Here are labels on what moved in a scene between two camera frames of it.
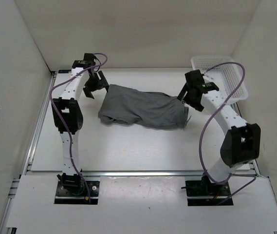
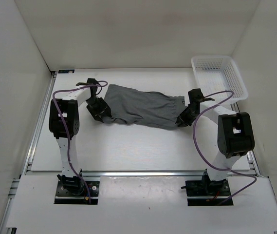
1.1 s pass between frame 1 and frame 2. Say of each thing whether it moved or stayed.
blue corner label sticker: stayed
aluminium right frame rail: stayed
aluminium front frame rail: stayed
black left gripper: moved
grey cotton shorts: stayed
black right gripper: moved
